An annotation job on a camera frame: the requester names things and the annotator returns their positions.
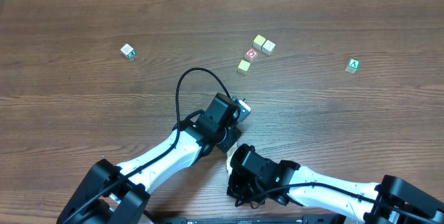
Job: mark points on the white block with green side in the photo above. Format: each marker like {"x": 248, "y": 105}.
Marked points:
{"x": 128, "y": 51}

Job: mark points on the yellow block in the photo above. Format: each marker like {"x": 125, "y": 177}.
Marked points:
{"x": 258, "y": 42}
{"x": 243, "y": 67}

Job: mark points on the yellow block at top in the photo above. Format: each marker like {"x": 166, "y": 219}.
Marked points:
{"x": 258, "y": 42}

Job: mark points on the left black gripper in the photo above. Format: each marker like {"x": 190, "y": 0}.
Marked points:
{"x": 229, "y": 143}

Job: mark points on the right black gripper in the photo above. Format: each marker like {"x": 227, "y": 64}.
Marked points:
{"x": 236, "y": 187}

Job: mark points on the white block with green edge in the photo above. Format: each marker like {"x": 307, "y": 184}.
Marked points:
{"x": 229, "y": 168}

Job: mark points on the green letter wooden block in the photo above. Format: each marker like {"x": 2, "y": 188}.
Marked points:
{"x": 352, "y": 66}

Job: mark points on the yellow block near centre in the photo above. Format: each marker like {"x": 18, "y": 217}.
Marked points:
{"x": 243, "y": 67}

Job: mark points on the red circle wooden block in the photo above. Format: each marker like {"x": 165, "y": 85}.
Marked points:
{"x": 251, "y": 55}

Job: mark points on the white block at top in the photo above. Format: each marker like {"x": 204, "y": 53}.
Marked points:
{"x": 268, "y": 47}

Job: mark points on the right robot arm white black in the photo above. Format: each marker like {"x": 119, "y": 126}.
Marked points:
{"x": 393, "y": 200}

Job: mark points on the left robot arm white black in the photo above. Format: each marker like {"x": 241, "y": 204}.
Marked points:
{"x": 120, "y": 193}

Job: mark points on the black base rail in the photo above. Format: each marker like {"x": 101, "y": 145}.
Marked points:
{"x": 306, "y": 219}

